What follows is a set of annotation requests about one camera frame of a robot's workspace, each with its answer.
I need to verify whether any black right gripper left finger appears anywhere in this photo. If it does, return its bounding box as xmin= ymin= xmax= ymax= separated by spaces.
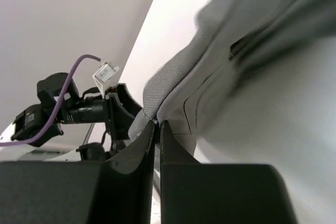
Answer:
xmin=1 ymin=123 xmax=155 ymax=223

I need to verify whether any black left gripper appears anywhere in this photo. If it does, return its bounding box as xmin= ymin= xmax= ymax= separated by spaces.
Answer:
xmin=67 ymin=83 xmax=142 ymax=161

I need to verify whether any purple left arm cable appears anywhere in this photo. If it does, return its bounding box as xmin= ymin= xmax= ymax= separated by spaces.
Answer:
xmin=0 ymin=54 xmax=102 ymax=147

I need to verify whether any grey pleated skirt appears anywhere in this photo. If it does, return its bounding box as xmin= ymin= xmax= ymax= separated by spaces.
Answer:
xmin=129 ymin=0 xmax=335 ymax=166

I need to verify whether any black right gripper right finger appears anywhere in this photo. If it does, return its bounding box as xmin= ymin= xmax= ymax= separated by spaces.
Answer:
xmin=160 ymin=121 xmax=298 ymax=224

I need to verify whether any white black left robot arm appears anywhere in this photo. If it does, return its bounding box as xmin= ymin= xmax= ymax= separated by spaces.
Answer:
xmin=10 ymin=72 xmax=141 ymax=161

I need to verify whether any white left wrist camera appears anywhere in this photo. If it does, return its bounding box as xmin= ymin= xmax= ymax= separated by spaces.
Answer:
xmin=92 ymin=62 xmax=120 ymax=98

